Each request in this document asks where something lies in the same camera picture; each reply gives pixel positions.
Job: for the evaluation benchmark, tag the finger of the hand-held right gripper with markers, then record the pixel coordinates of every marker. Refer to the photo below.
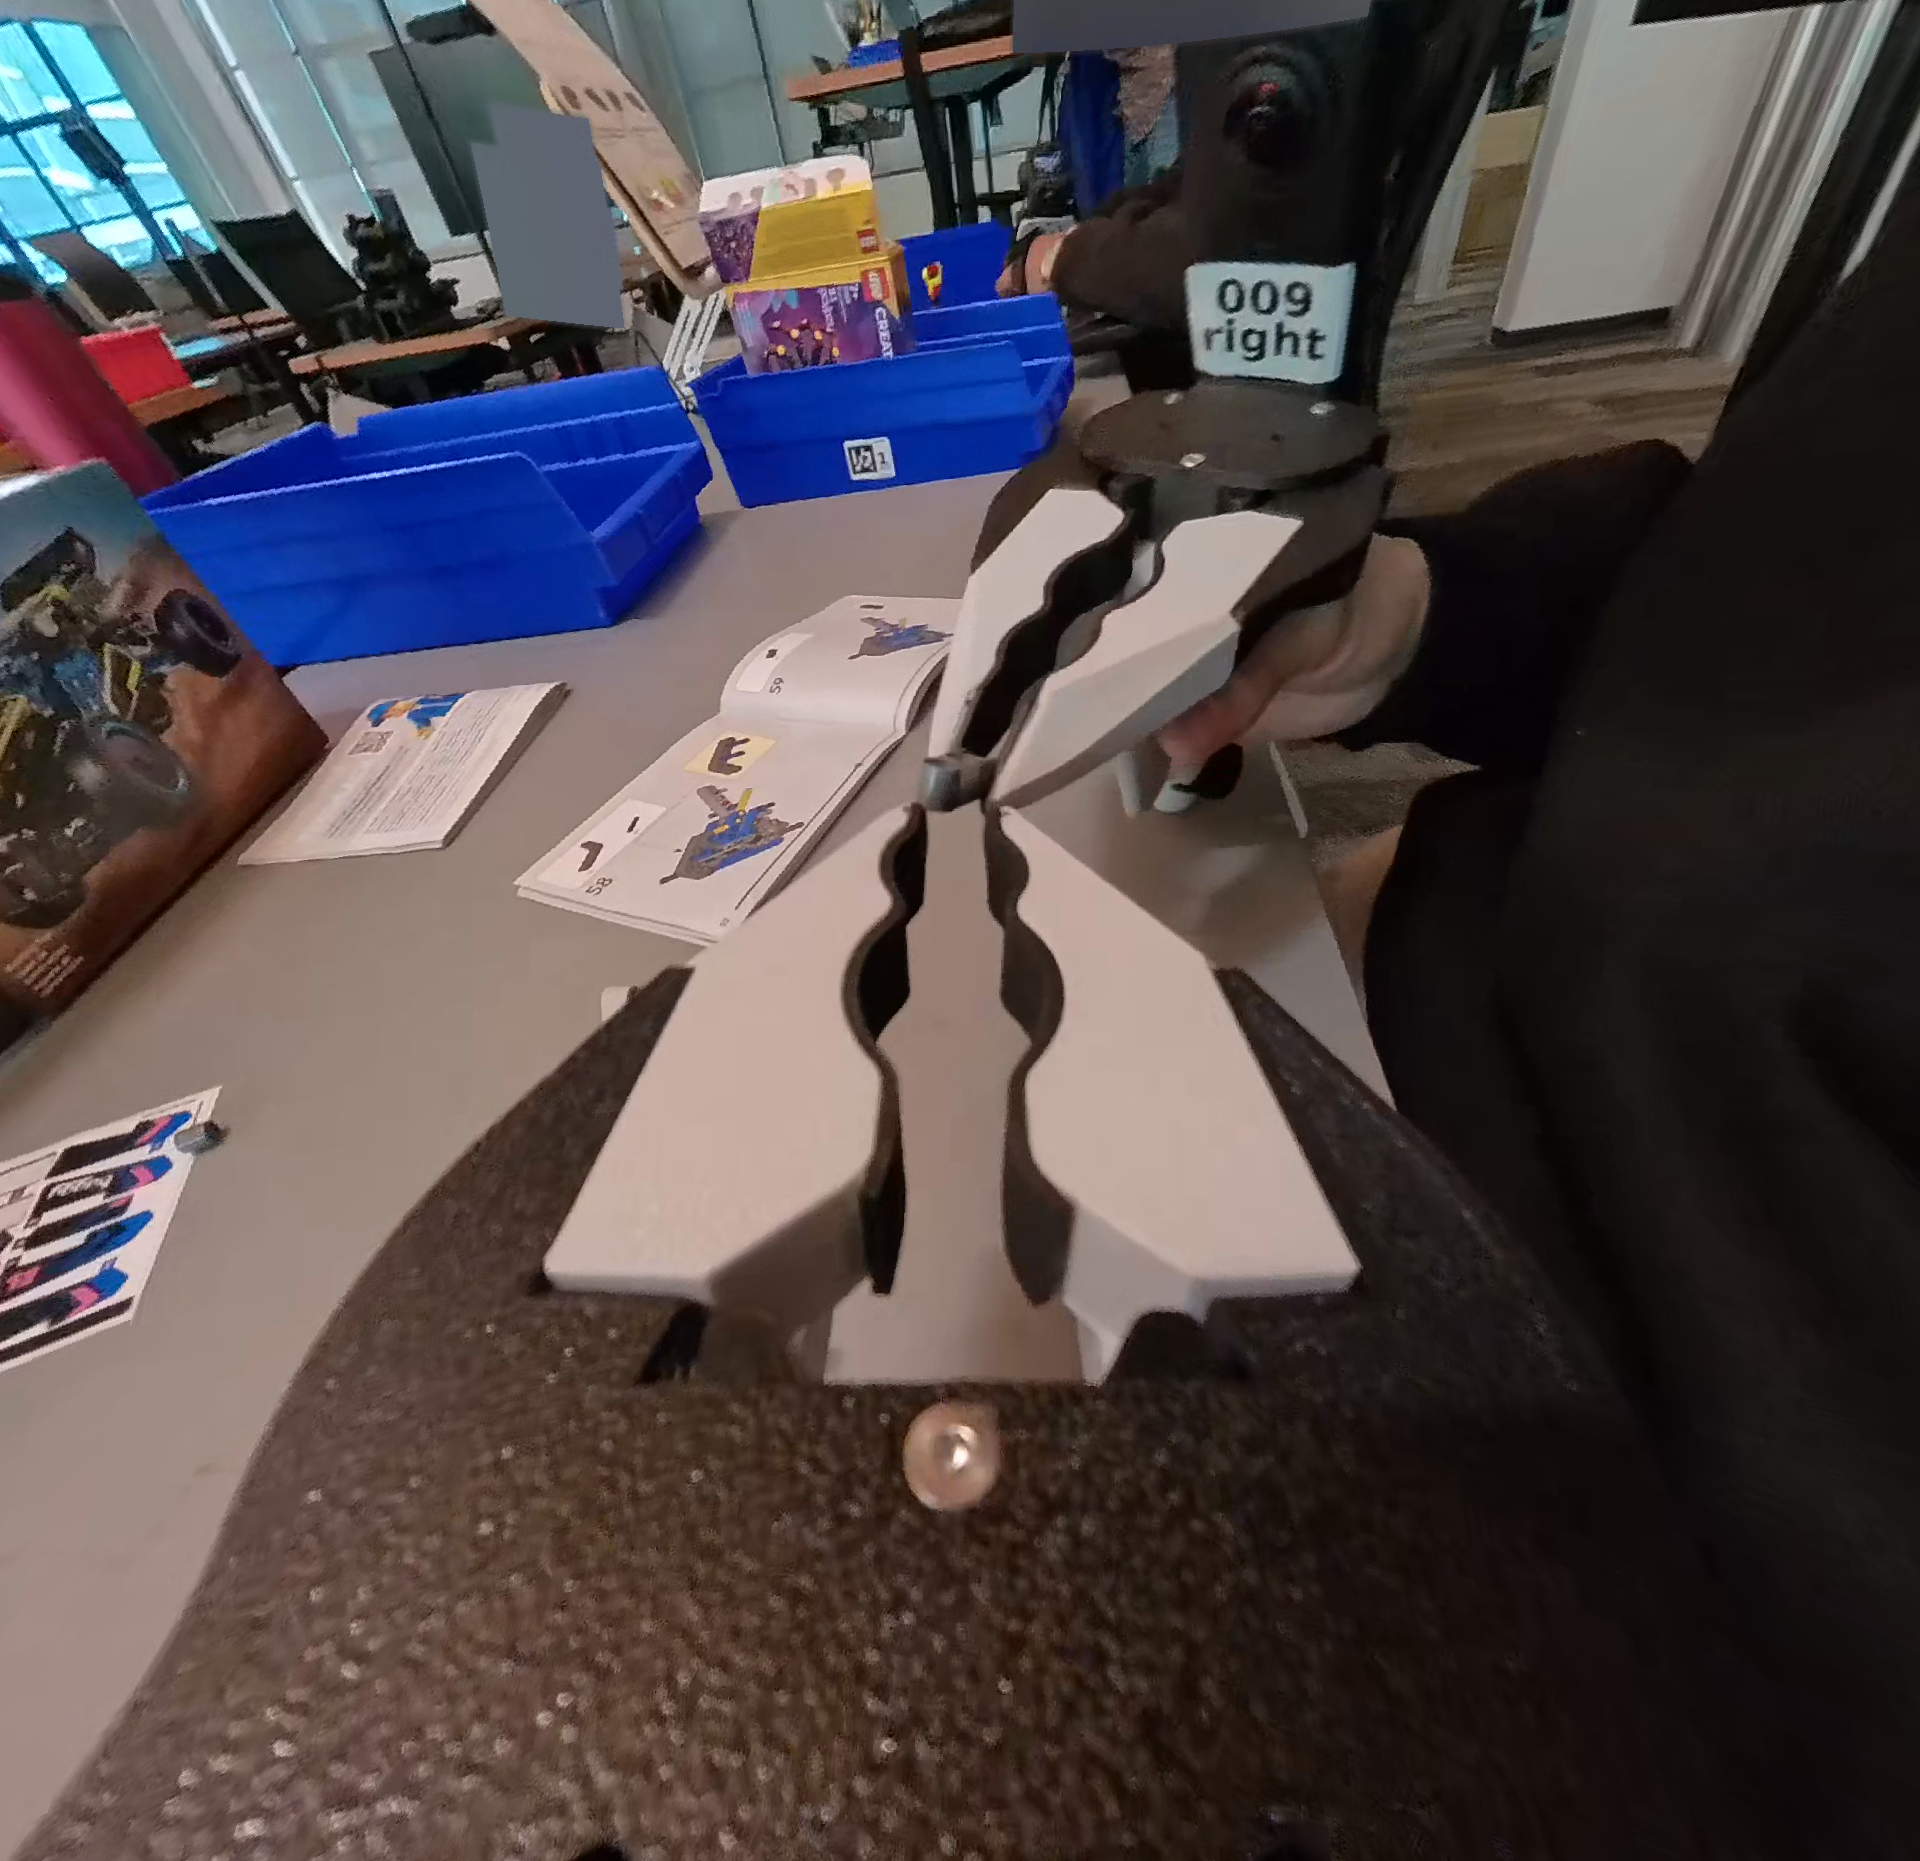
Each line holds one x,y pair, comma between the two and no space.
1021,586
1155,647

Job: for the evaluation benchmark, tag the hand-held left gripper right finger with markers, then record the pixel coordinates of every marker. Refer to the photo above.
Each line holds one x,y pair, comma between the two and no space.
1185,1141

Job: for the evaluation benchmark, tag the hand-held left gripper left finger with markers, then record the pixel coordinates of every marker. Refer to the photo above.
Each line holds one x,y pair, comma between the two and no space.
720,1141

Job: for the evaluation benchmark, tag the small grey lego connector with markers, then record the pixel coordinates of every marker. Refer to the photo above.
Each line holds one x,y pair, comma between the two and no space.
949,780

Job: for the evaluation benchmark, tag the person's right forearm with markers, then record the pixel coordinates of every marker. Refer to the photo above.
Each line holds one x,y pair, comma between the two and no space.
1531,600

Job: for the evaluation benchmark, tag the open lego instruction booklet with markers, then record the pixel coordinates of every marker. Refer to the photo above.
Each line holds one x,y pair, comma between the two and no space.
750,798

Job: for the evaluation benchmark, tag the yellow purple lego box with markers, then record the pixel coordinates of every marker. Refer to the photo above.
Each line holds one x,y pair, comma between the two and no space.
803,227

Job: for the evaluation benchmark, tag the lego sticker sheet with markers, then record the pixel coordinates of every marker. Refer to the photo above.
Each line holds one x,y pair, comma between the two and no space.
74,1231

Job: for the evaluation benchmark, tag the dark lego set box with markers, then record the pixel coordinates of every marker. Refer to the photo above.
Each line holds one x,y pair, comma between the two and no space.
121,752

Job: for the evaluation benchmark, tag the person's right hand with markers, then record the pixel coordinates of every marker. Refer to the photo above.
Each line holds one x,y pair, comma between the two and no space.
1335,677

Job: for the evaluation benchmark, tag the cardboard box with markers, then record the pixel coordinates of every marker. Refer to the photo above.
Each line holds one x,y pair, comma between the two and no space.
1501,180

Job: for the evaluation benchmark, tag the blue plastic bin with tag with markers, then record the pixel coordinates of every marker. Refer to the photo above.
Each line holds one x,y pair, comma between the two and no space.
900,421

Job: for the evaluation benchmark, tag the wooden background desk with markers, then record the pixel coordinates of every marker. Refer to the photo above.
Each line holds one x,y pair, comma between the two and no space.
900,79

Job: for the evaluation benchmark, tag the closed white leaflet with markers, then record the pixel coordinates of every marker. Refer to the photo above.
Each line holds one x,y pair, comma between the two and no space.
421,767

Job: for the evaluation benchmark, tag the background work table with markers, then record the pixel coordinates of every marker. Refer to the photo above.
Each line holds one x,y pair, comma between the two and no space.
421,343

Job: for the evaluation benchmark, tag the brown cardboard sheet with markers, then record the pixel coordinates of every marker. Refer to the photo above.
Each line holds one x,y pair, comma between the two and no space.
585,91

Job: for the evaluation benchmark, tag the dark display screen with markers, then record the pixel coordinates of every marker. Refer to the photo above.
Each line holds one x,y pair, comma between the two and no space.
434,120

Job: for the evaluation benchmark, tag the black monitor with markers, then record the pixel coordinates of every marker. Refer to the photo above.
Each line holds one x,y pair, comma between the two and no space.
285,263

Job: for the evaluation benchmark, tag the red plastic bin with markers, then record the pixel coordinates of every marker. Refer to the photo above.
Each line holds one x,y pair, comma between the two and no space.
135,361

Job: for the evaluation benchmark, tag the dark red panel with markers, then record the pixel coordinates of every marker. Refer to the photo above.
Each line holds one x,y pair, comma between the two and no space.
60,406

